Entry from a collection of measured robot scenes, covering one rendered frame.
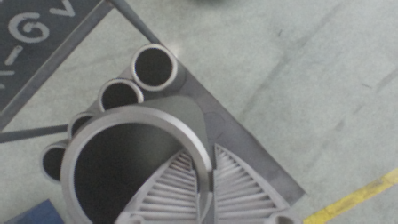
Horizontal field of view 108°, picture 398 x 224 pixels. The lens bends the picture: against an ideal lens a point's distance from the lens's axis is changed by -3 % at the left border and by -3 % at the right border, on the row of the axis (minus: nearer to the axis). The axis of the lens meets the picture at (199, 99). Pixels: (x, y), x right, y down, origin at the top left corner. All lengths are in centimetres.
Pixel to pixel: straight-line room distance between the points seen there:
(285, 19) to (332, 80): 48
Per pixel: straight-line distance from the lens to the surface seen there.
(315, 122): 120
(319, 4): 129
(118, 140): 22
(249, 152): 77
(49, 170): 65
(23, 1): 45
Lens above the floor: 93
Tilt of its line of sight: 86 degrees down
